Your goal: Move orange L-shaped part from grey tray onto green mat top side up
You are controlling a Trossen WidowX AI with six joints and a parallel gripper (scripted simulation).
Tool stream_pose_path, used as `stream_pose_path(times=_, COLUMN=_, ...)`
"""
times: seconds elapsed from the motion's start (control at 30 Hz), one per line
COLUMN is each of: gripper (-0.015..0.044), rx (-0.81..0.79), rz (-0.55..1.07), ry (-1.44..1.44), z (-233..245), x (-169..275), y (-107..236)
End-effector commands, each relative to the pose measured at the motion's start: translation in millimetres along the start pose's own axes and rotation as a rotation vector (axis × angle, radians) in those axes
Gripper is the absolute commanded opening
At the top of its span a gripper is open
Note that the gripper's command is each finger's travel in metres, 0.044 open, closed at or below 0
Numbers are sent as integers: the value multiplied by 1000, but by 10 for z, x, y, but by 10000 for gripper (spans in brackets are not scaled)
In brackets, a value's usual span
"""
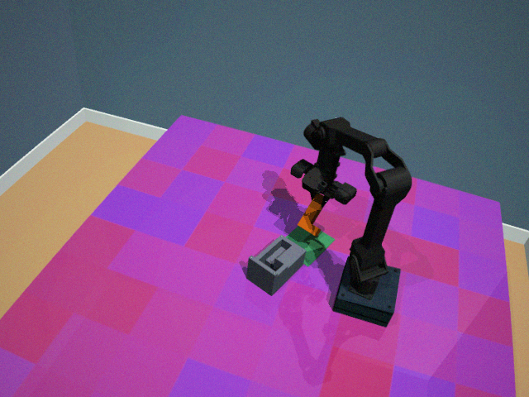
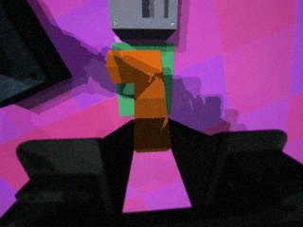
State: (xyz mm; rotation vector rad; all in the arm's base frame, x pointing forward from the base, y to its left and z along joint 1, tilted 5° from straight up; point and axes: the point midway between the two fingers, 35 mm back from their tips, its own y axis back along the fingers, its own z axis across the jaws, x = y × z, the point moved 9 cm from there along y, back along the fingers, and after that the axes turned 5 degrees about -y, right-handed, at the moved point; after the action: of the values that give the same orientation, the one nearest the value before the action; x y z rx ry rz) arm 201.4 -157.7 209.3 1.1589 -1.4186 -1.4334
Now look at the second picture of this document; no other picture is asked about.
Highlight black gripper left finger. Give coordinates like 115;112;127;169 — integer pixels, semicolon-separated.
16;120;134;214

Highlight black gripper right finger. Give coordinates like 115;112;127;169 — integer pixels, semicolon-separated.
169;118;287;207

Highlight orange l-shaped part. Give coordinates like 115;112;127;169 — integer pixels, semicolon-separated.
106;50;171;153

